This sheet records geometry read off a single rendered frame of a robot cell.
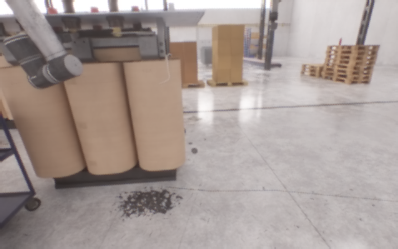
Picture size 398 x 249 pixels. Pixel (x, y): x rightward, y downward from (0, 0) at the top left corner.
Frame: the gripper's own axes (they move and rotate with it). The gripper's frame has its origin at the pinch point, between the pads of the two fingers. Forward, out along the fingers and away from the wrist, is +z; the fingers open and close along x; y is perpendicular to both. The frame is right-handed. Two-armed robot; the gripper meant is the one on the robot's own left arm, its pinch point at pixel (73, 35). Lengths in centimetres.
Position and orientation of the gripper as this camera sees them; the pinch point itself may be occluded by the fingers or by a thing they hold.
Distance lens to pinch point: 155.5
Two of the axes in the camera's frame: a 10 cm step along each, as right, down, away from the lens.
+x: -9.7, -0.7, 2.5
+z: 2.5, -5.5, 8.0
